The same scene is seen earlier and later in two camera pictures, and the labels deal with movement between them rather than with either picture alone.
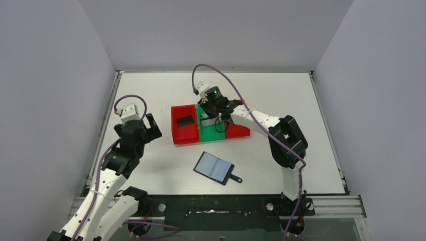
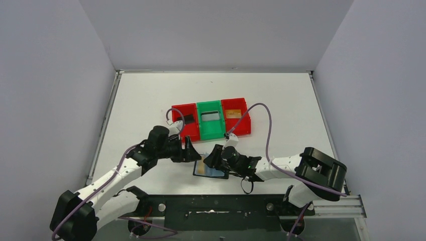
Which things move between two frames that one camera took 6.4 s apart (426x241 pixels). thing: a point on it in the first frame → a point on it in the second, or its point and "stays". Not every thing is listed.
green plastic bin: (209, 133) stays
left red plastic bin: (187, 133) stays
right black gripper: (205, 103) → (214, 159)
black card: (185, 120) stays
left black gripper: (146, 129) → (186, 151)
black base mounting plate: (225, 213) stays
